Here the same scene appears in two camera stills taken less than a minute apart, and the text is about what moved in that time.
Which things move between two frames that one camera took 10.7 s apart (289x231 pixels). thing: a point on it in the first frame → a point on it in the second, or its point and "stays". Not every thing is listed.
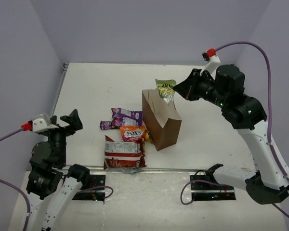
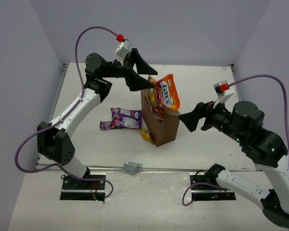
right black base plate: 204,188 stays
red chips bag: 129,154 → 159,112
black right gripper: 188,88 → 191,119
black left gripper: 61,127 → 127,66
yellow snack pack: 148,137 stays
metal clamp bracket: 132,170 stays
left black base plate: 95,194 stays
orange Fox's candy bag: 132,133 → 166,92
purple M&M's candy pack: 106,125 stays
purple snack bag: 124,118 stays
